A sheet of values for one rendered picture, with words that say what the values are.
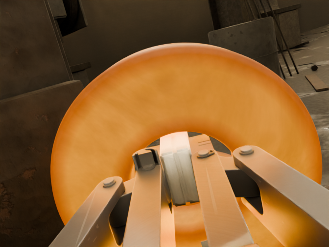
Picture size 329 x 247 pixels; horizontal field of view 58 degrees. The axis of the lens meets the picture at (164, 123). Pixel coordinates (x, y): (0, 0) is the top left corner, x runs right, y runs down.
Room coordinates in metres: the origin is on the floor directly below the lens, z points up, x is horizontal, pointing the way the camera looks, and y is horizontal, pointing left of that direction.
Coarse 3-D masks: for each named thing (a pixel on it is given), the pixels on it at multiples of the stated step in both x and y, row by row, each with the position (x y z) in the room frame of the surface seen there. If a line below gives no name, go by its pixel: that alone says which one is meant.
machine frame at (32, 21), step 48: (0, 0) 0.48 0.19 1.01; (0, 48) 0.47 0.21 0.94; (48, 48) 0.50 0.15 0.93; (0, 96) 0.46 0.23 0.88; (48, 96) 0.44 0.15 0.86; (0, 144) 0.39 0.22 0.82; (48, 144) 0.42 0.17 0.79; (0, 192) 0.38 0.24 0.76; (48, 192) 0.41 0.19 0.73; (0, 240) 0.37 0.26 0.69; (48, 240) 0.40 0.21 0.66
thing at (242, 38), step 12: (240, 24) 2.51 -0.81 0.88; (252, 24) 2.49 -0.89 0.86; (264, 24) 2.52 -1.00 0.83; (216, 36) 2.64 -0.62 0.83; (228, 36) 2.55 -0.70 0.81; (240, 36) 2.50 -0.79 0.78; (252, 36) 2.49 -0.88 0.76; (264, 36) 2.51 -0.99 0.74; (228, 48) 2.56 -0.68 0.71; (240, 48) 2.51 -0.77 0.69; (252, 48) 2.49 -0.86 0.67; (264, 48) 2.51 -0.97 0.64; (276, 48) 2.61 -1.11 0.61; (264, 60) 2.50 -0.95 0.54; (276, 60) 2.58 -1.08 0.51; (276, 72) 2.55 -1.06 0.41
